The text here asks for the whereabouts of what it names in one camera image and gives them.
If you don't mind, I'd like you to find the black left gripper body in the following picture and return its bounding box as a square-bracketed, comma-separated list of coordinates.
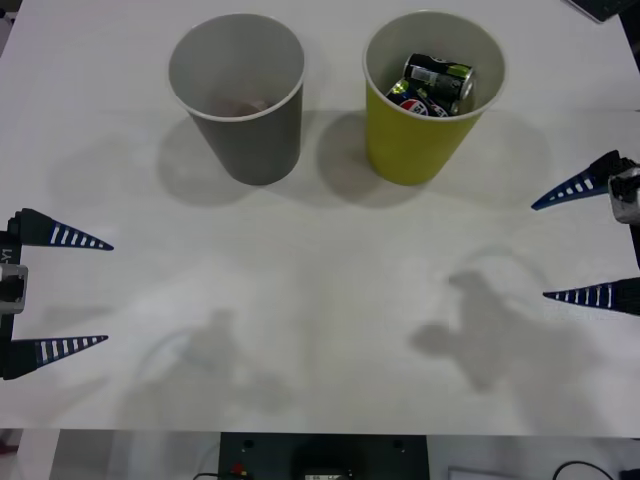
[0, 230, 23, 352]

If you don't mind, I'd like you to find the grey plastic bin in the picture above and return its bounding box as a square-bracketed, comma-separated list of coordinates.
[166, 12, 307, 187]

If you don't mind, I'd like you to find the blue can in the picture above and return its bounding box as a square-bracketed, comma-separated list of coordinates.
[387, 76, 462, 120]

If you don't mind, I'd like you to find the yellow-green plastic bin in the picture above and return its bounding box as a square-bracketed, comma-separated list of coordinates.
[361, 10, 508, 188]

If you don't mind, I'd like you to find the black robot torso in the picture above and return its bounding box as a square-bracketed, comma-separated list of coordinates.
[218, 432, 430, 480]

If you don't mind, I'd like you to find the black can with green mark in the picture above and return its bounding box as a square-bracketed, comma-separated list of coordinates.
[402, 52, 478, 104]

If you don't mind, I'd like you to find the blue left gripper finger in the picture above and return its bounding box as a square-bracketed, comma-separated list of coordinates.
[6, 206, 115, 252]
[1, 334, 110, 382]

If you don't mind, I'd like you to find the black cable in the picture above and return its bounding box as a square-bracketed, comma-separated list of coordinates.
[553, 460, 624, 480]

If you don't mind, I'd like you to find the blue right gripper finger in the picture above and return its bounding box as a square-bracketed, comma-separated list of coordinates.
[542, 276, 640, 318]
[530, 148, 637, 212]

